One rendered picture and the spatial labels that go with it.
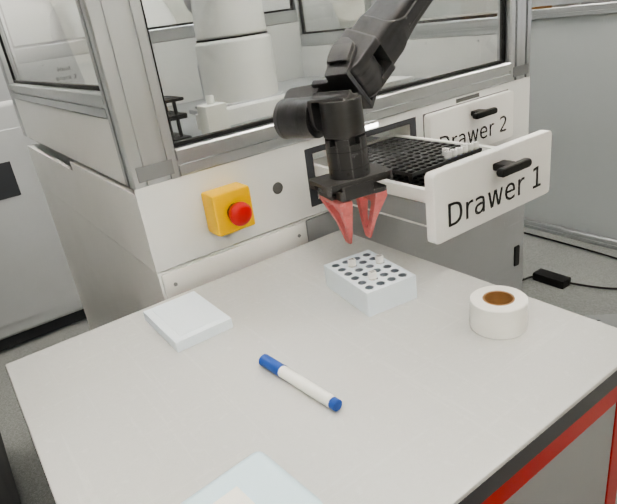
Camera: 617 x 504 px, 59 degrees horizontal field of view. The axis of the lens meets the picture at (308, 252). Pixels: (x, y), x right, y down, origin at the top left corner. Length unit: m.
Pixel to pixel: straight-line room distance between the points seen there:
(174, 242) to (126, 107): 0.23
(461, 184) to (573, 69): 1.95
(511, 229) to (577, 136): 1.28
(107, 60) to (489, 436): 0.69
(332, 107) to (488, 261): 0.89
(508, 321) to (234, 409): 0.34
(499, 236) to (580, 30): 1.39
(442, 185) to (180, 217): 0.42
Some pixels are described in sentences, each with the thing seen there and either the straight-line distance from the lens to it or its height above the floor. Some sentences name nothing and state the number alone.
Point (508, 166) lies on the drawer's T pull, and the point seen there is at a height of 0.91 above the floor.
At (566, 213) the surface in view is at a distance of 2.93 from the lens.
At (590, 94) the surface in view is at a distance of 2.74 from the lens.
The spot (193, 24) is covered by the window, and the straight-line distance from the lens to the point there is 0.94.
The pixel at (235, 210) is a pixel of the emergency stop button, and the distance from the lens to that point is 0.89.
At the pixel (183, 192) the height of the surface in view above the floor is 0.92.
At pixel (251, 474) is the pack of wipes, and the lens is 0.51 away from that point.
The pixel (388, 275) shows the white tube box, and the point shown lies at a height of 0.80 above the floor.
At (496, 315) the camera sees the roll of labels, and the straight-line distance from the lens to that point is 0.71.
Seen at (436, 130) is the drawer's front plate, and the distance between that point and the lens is 1.24.
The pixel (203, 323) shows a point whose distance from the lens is 0.80.
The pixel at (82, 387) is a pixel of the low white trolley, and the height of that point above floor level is 0.76.
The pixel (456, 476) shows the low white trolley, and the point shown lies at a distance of 0.55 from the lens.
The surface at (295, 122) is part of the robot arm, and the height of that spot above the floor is 1.03.
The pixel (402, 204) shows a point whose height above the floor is 0.86.
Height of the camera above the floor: 1.16
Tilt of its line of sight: 23 degrees down
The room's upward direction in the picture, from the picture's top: 8 degrees counter-clockwise
